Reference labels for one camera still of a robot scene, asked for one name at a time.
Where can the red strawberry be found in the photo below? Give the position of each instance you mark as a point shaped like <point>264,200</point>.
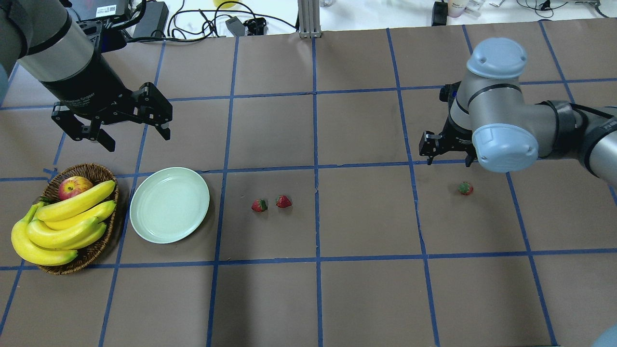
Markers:
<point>259,205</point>
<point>283,201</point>
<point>465,188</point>

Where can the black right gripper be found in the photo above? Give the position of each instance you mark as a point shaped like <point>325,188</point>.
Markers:
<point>457,137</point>

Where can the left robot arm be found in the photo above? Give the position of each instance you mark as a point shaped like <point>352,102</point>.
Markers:
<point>41,36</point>

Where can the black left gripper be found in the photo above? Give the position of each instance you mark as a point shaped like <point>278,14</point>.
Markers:
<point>87,87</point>

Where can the yellow banana bunch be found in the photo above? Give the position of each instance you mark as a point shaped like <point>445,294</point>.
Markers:
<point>51,233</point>

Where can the aluminium profile post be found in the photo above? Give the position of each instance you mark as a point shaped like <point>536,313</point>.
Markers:
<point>309,19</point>

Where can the black power adapter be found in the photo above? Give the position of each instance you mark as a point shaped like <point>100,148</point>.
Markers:
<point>152,23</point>

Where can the red apple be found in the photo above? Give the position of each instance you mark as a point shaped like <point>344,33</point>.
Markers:
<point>72,186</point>

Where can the light green plate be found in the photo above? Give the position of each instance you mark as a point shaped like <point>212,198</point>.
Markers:
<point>169,205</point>

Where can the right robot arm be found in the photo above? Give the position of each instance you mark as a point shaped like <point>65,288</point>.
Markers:
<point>492,124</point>

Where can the wicker basket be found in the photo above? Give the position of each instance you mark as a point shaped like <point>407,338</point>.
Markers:
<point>96,173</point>

